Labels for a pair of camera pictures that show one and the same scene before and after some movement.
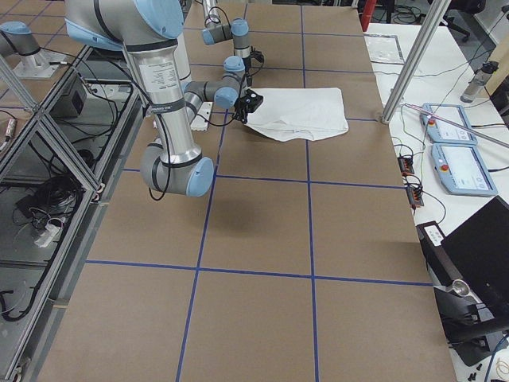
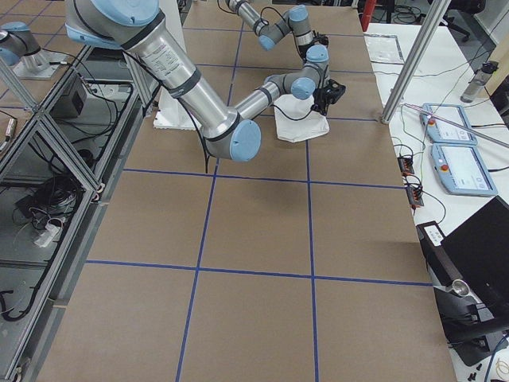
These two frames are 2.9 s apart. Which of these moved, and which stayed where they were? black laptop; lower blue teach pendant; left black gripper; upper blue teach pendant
Moved: left black gripper
Stayed: black laptop; upper blue teach pendant; lower blue teach pendant
